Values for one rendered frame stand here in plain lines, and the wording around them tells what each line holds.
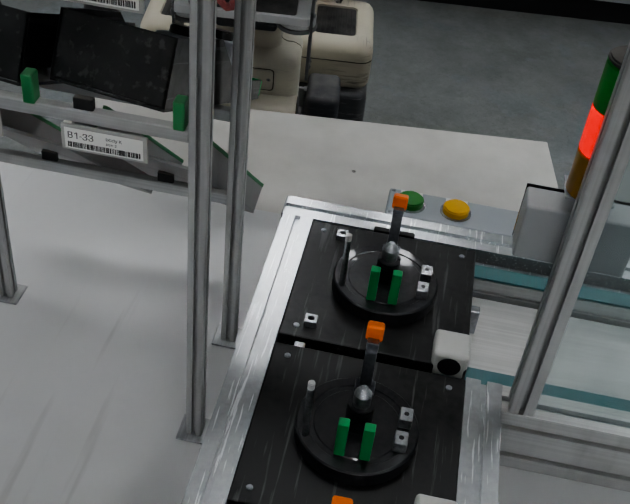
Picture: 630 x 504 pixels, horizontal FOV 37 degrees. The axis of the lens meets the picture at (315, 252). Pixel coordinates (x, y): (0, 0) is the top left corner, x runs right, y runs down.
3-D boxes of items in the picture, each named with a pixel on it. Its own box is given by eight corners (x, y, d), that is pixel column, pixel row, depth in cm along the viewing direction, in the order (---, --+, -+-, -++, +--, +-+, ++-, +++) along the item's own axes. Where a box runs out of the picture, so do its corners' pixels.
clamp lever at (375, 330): (357, 378, 110) (368, 318, 107) (374, 381, 110) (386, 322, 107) (354, 391, 106) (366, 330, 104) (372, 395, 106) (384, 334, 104)
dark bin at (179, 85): (166, 73, 122) (177, 16, 120) (258, 99, 119) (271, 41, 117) (48, 79, 96) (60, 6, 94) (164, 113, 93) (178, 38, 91)
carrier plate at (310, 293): (311, 230, 138) (312, 218, 136) (473, 261, 136) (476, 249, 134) (276, 343, 119) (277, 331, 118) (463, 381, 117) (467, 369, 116)
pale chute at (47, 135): (71, 169, 137) (81, 140, 138) (152, 194, 135) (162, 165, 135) (-33, 117, 110) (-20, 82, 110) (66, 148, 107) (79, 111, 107)
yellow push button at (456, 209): (442, 206, 145) (444, 196, 144) (468, 211, 144) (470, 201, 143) (440, 221, 142) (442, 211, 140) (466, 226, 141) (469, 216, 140)
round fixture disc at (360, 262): (340, 247, 132) (342, 236, 131) (439, 265, 131) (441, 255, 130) (323, 313, 121) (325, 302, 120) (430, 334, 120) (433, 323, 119)
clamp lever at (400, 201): (384, 244, 129) (394, 191, 127) (399, 247, 129) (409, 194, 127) (383, 252, 126) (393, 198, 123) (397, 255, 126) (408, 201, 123)
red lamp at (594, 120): (577, 134, 96) (591, 92, 93) (626, 142, 96) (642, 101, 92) (579, 160, 92) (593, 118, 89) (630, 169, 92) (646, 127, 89)
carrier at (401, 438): (274, 352, 118) (281, 278, 110) (463, 390, 116) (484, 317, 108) (225, 511, 100) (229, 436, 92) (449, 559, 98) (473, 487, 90)
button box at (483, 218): (384, 217, 150) (390, 185, 146) (515, 241, 148) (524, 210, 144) (379, 243, 145) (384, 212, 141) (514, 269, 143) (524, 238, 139)
